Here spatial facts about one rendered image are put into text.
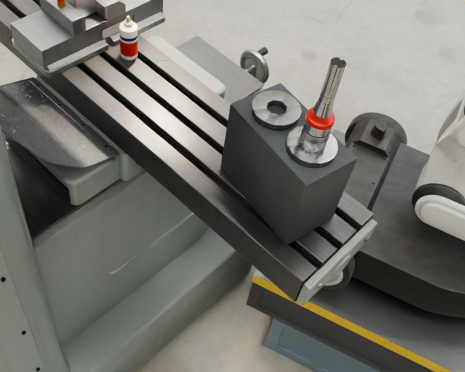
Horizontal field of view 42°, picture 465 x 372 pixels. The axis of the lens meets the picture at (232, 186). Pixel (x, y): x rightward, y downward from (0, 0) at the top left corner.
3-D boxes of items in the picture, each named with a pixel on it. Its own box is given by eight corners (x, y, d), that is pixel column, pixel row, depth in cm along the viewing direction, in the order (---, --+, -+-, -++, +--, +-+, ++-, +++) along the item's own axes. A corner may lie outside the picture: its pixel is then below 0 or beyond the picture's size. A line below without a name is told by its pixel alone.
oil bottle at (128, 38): (130, 46, 144) (129, 8, 136) (141, 55, 143) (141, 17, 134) (116, 54, 142) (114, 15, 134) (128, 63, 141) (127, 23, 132)
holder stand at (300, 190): (266, 146, 130) (282, 76, 114) (332, 219, 120) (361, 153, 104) (219, 168, 125) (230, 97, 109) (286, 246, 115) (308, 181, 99)
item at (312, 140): (306, 129, 106) (314, 105, 102) (330, 142, 105) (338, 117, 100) (294, 145, 104) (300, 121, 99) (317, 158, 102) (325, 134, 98)
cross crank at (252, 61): (247, 66, 199) (252, 37, 190) (274, 85, 195) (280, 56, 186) (213, 87, 191) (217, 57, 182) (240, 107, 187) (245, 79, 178)
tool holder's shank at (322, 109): (317, 105, 100) (333, 52, 91) (333, 114, 99) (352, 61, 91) (308, 116, 98) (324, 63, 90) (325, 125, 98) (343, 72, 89)
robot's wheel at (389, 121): (395, 166, 208) (416, 126, 193) (392, 176, 205) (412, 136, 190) (342, 143, 212) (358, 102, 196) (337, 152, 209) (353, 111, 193)
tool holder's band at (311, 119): (314, 105, 102) (315, 100, 101) (338, 117, 100) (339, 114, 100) (300, 121, 99) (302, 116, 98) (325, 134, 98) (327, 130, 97)
